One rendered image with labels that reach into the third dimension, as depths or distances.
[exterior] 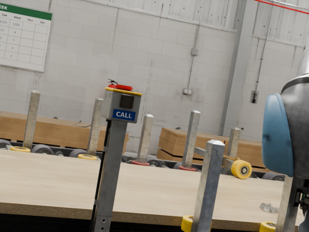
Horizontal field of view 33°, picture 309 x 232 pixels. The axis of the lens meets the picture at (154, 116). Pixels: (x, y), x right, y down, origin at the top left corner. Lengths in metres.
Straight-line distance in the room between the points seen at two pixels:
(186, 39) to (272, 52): 1.61
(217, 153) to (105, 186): 0.29
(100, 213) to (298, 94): 0.60
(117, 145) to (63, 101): 7.23
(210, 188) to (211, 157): 0.08
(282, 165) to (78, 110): 7.75
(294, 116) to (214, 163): 0.57
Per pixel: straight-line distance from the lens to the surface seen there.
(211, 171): 1.30
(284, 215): 1.45
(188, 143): 2.47
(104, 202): 1.22
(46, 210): 1.37
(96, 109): 2.31
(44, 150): 2.67
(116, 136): 1.20
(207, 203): 1.32
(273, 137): 0.76
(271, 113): 0.77
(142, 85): 8.64
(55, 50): 8.39
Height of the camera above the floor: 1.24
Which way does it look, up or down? 3 degrees down
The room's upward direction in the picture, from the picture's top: 10 degrees clockwise
